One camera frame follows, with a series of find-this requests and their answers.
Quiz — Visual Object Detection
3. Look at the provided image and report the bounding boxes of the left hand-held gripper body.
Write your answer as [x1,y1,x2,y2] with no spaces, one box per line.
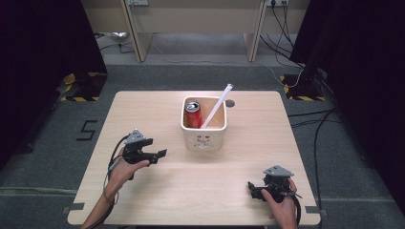
[121,128,147,165]

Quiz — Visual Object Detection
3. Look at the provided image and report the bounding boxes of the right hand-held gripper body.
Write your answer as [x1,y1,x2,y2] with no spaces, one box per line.
[263,164,295,203]

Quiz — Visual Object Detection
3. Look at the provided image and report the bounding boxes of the cream square bin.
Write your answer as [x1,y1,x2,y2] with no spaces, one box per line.
[180,95,228,153]

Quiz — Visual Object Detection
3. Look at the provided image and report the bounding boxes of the red soda can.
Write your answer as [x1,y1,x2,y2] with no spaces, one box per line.
[183,100,204,130]

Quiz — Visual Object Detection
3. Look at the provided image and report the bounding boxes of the white paper-wrapped straw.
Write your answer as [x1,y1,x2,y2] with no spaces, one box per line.
[200,83,235,130]

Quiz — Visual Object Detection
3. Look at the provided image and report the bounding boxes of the person's left hand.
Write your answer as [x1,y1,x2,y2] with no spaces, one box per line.
[106,155,151,193]

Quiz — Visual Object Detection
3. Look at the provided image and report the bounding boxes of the person's right hand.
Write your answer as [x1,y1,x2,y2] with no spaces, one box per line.
[260,178,299,226]

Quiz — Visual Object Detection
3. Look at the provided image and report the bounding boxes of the grey tape strip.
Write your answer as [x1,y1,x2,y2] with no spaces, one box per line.
[61,202,86,215]
[304,205,329,218]

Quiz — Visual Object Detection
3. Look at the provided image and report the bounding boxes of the black stand base striped tape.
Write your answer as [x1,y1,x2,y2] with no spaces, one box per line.
[59,72,109,103]
[279,73,327,102]

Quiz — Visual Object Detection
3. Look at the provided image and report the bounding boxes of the crumpled silver foil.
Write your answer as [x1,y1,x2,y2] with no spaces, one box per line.
[106,31,129,43]

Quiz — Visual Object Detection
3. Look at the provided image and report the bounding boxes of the black curtain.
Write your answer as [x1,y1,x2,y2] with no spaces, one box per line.
[0,0,109,171]
[288,0,405,218]

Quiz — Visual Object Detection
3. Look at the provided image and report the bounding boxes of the beige wooden desk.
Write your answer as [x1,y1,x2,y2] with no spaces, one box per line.
[80,0,311,63]

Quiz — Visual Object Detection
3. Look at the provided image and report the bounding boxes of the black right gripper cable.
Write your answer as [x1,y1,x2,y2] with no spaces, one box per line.
[286,190,303,227]

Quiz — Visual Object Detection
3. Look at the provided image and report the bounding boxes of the thin black floor cable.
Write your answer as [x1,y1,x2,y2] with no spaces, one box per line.
[95,32,136,54]

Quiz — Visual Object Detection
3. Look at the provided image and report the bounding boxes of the bundle of black wall cables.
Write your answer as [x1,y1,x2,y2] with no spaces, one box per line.
[259,0,308,70]

